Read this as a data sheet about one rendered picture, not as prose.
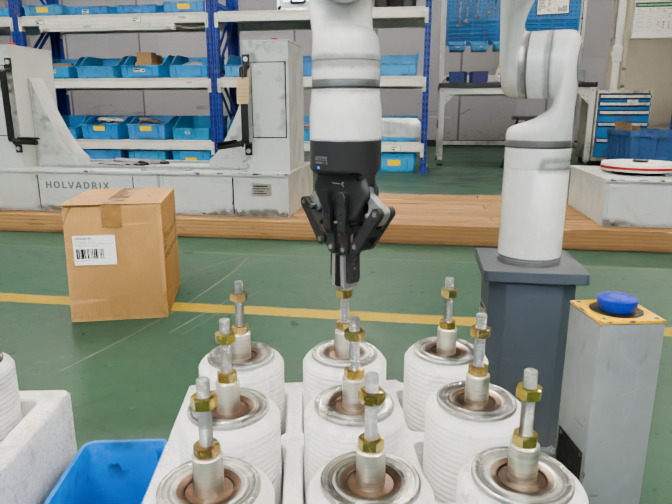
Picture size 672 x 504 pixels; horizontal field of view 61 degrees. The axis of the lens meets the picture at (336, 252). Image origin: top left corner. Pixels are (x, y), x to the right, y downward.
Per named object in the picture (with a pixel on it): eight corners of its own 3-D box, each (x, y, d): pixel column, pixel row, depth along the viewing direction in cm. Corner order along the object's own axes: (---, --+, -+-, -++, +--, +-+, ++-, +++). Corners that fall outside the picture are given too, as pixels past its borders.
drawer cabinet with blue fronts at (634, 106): (575, 162, 589) (582, 92, 573) (623, 162, 583) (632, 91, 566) (591, 167, 533) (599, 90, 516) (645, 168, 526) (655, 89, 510)
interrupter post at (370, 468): (348, 483, 44) (348, 444, 43) (373, 472, 45) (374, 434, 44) (366, 500, 42) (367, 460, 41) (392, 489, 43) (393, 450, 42)
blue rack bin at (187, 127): (192, 137, 567) (191, 115, 561) (230, 137, 560) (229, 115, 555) (170, 140, 519) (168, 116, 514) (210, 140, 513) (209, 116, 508)
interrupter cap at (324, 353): (317, 374, 62) (317, 368, 62) (306, 346, 69) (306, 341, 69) (385, 367, 63) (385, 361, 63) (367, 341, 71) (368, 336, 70)
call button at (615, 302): (588, 308, 64) (590, 290, 64) (623, 307, 64) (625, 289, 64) (606, 320, 60) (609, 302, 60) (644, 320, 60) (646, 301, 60)
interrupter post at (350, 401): (338, 413, 54) (338, 380, 53) (344, 400, 56) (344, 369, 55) (364, 416, 53) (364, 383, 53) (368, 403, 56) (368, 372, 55)
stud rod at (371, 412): (361, 463, 43) (363, 371, 42) (374, 461, 44) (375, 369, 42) (367, 471, 42) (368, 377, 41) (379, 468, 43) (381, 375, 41)
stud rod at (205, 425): (217, 473, 42) (212, 379, 40) (204, 478, 42) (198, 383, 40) (212, 467, 43) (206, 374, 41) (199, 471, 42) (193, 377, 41)
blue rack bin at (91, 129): (108, 137, 576) (106, 115, 571) (144, 137, 570) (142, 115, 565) (80, 139, 528) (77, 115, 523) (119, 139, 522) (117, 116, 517)
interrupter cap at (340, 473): (302, 476, 45) (301, 468, 44) (380, 446, 49) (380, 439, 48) (357, 535, 38) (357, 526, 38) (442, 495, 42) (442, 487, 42)
